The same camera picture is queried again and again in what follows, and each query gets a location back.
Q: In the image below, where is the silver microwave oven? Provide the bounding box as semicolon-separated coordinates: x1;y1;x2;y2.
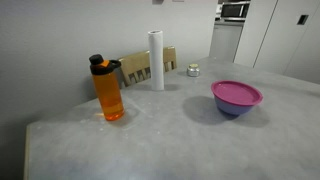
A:
220;0;251;22

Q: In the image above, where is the blue plastic bowl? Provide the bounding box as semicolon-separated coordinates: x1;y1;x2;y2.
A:
214;96;261;117

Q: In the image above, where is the glass jar candle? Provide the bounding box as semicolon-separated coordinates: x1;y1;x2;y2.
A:
186;63;201;78

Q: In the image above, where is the pink plastic plate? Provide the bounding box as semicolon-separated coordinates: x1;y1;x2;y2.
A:
210;80;264;107

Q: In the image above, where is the white paper towel roll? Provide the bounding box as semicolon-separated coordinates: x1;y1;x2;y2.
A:
147;30;165;92

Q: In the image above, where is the white tall cabinet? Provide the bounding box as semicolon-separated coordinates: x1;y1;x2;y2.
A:
233;0;320;84

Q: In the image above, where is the grey kitchen counter unit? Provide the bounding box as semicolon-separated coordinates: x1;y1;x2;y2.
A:
209;19;244;64

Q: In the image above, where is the orange water bottle black cap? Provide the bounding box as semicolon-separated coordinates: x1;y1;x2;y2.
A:
88;53;126;122

